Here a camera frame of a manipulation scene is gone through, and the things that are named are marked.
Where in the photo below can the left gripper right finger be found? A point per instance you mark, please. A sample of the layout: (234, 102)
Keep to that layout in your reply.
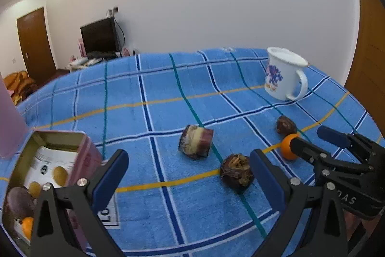
(325, 233)

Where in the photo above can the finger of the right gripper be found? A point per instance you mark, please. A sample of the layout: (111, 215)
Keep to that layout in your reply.
(352, 142)
(315, 155)

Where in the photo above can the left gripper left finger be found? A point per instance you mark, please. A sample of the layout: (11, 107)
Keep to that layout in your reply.
(53, 234)

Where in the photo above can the orange mandarin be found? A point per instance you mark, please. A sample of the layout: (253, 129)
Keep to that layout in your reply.
(286, 151)

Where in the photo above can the orange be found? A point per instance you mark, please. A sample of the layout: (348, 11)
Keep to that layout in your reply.
(27, 227)

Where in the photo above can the whole purple mangosteen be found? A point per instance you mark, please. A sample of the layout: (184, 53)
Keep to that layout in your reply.
(20, 204)

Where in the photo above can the dark rough mangosteen shell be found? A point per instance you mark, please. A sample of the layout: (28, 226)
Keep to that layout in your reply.
(236, 173)

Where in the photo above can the cut mangosteen slice piece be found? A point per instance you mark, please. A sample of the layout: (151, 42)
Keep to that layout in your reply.
(195, 141)

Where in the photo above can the right hand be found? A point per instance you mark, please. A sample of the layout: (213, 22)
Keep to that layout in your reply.
(356, 228)

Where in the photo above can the yellow fruit in tin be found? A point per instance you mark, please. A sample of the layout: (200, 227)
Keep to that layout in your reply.
(34, 189)

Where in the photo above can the white paper in tin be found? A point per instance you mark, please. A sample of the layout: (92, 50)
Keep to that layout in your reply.
(43, 163)

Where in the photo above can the wooden wardrobe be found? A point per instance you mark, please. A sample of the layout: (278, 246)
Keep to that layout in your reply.
(366, 77)

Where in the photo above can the pink metal tin box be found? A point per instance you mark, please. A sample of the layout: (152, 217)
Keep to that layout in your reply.
(87, 161)

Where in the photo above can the white printed mug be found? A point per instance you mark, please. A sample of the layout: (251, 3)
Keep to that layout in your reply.
(285, 77)

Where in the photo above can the lilac cylindrical kettle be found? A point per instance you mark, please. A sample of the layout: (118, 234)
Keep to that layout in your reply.
(13, 128)

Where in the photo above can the blue plaid tablecloth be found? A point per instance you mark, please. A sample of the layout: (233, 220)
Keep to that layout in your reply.
(178, 116)

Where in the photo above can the orange leather sofa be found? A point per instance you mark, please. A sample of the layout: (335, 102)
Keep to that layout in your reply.
(20, 85)

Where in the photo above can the low white tv table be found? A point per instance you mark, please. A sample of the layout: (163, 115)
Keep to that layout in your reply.
(93, 59)

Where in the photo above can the brown wooden door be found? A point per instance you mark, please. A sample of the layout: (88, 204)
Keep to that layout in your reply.
(35, 46)

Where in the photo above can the black television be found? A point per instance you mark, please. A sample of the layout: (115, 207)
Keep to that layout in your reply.
(100, 36)

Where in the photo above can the wall power socket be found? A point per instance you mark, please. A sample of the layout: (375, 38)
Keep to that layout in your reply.
(111, 12)

